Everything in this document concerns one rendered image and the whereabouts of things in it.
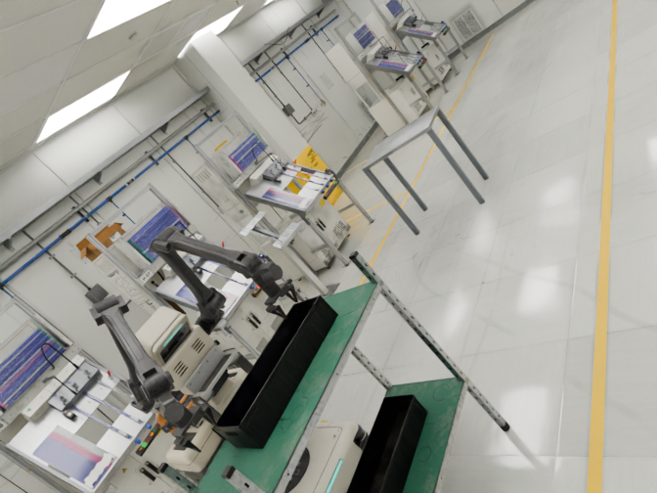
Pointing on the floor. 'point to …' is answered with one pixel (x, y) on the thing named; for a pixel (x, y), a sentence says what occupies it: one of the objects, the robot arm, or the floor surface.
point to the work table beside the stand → (412, 141)
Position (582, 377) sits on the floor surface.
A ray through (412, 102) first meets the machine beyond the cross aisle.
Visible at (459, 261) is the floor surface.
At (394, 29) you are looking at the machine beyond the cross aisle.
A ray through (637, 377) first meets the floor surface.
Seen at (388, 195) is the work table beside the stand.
